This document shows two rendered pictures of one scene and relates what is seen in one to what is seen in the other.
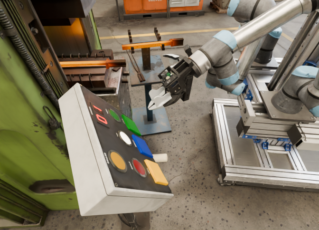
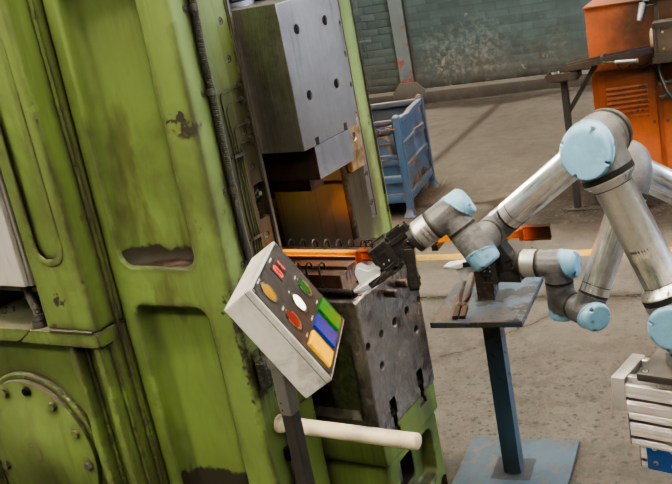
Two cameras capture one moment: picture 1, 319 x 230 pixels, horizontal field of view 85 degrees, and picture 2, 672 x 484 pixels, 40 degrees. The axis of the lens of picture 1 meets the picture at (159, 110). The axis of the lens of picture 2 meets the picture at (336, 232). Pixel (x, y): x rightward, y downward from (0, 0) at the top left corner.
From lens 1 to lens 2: 1.84 m
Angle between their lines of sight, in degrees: 43
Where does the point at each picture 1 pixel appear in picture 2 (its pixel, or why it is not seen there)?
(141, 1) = (659, 145)
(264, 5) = not seen: hidden behind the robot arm
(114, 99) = (351, 312)
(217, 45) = (439, 206)
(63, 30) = (318, 203)
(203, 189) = not seen: outside the picture
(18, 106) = (215, 268)
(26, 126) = (214, 303)
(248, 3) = not seen: hidden behind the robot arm
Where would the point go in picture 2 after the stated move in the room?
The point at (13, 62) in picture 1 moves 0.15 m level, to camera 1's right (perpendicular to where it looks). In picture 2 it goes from (225, 218) to (270, 218)
